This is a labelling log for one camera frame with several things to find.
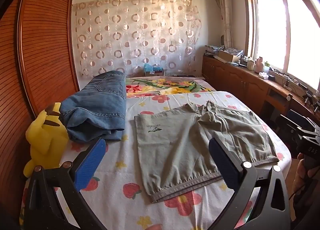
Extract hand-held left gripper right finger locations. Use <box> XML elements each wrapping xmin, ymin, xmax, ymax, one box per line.
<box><xmin>205</xmin><ymin>136</ymin><xmax>292</xmax><ymax>230</ymax></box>

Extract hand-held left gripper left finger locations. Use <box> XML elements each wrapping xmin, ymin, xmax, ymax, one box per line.
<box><xmin>24</xmin><ymin>137</ymin><xmax>110</xmax><ymax>230</ymax></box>

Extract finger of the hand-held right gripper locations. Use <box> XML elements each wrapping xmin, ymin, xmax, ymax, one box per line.
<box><xmin>276</xmin><ymin>116</ymin><xmax>320</xmax><ymax>146</ymax></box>
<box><xmin>287</xmin><ymin>110</ymin><xmax>320</xmax><ymax>133</ymax></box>

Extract grey-green pants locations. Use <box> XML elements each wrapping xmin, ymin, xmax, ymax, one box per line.
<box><xmin>134</xmin><ymin>100</ymin><xmax>279</xmax><ymax>203</ymax></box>

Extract person's right hand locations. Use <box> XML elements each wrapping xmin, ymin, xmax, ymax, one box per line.
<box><xmin>292</xmin><ymin>153</ymin><xmax>312</xmax><ymax>195</ymax></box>

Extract wooden chair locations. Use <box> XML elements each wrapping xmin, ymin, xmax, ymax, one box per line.
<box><xmin>284</xmin><ymin>93</ymin><xmax>294</xmax><ymax>118</ymax></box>

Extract yellow plush toy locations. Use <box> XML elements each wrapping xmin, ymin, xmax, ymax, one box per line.
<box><xmin>23</xmin><ymin>103</ymin><xmax>69</xmax><ymax>177</ymax></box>

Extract white jug bottle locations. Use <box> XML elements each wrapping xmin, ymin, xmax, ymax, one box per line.
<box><xmin>254</xmin><ymin>57</ymin><xmax>266</xmax><ymax>73</ymax></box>

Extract blue denim jeans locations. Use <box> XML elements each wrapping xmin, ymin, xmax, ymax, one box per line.
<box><xmin>60</xmin><ymin>71</ymin><xmax>127</xmax><ymax>143</ymax></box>

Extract long wooden cabinet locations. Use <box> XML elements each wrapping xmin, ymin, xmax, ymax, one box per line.
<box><xmin>202</xmin><ymin>55</ymin><xmax>320</xmax><ymax>131</ymax></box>

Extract wooden framed window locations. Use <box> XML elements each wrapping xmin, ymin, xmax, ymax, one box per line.
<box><xmin>242</xmin><ymin>0</ymin><xmax>320</xmax><ymax>91</ymax></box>

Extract open cardboard box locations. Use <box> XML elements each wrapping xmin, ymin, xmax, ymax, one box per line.
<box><xmin>218</xmin><ymin>50</ymin><xmax>241</xmax><ymax>63</ymax></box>

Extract floral blanket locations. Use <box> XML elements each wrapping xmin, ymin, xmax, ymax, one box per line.
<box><xmin>125</xmin><ymin>76</ymin><xmax>215</xmax><ymax>98</ymax></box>

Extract stack of books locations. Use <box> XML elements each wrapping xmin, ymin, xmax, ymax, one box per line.
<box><xmin>205</xmin><ymin>45</ymin><xmax>224</xmax><ymax>57</ymax></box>

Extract small printed cardboard box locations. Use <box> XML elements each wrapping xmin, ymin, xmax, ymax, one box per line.
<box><xmin>144</xmin><ymin>69</ymin><xmax>165</xmax><ymax>77</ymax></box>

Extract blue plastic bag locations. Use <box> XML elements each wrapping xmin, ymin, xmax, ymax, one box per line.
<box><xmin>144</xmin><ymin>63</ymin><xmax>163</xmax><ymax>72</ymax></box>

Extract pale patterned window curtain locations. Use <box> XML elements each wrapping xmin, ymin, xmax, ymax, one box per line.
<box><xmin>217</xmin><ymin>0</ymin><xmax>233</xmax><ymax>48</ymax></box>

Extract sheer circle-pattern curtain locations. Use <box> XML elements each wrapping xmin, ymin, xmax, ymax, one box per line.
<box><xmin>72</xmin><ymin>0</ymin><xmax>202</xmax><ymax>78</ymax></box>

